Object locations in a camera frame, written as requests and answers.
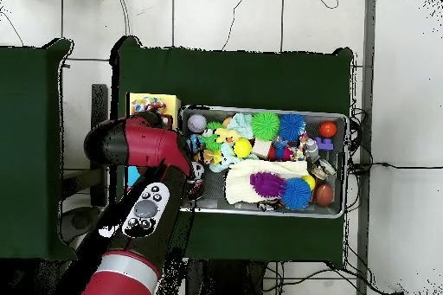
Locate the dark green table cloth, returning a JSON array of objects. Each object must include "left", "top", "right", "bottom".
[{"left": 108, "top": 35, "right": 355, "bottom": 270}]

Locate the wooden box with three holes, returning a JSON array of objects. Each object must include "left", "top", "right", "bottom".
[{"left": 124, "top": 92, "right": 183, "bottom": 189}]

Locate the black and white soccer ball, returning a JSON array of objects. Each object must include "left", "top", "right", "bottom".
[{"left": 191, "top": 161, "right": 206, "bottom": 183}]

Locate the green spiky ball with eyes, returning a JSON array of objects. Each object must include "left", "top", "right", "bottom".
[{"left": 202, "top": 120, "right": 226, "bottom": 153}]

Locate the yellow tennis ball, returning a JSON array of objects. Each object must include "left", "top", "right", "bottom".
[{"left": 232, "top": 137, "right": 253, "bottom": 158}]

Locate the black upright panel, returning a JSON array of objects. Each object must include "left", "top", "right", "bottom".
[{"left": 90, "top": 83, "right": 109, "bottom": 208}]

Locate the purple spiky toy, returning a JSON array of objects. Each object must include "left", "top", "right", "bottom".
[{"left": 249, "top": 170, "right": 287, "bottom": 199}]

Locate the blue globe ball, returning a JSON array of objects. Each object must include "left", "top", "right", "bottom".
[{"left": 187, "top": 134, "right": 204, "bottom": 154}]

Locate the mint green cloth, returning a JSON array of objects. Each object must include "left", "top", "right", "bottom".
[{"left": 226, "top": 112, "right": 255, "bottom": 140}]

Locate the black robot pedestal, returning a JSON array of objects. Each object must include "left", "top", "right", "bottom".
[{"left": 184, "top": 259, "right": 267, "bottom": 295}]

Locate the green spiky ball white nub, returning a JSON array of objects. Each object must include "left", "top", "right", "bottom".
[{"left": 250, "top": 111, "right": 280, "bottom": 142}]

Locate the small colourful dotted cloth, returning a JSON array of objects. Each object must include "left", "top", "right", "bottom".
[{"left": 131, "top": 96, "right": 168, "bottom": 113}]

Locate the cream muslin cloth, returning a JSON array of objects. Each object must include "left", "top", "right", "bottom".
[{"left": 224, "top": 158, "right": 310, "bottom": 205}]

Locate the shallow mesh bin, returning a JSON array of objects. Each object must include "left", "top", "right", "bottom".
[{"left": 177, "top": 104, "right": 349, "bottom": 219}]

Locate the dark green side-table cloth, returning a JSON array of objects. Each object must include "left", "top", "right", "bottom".
[{"left": 0, "top": 38, "right": 80, "bottom": 262}]

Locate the blue spiky ball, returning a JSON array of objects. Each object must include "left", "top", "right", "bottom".
[
  {"left": 280, "top": 177, "right": 313, "bottom": 211},
  {"left": 278, "top": 112, "right": 307, "bottom": 143}
]

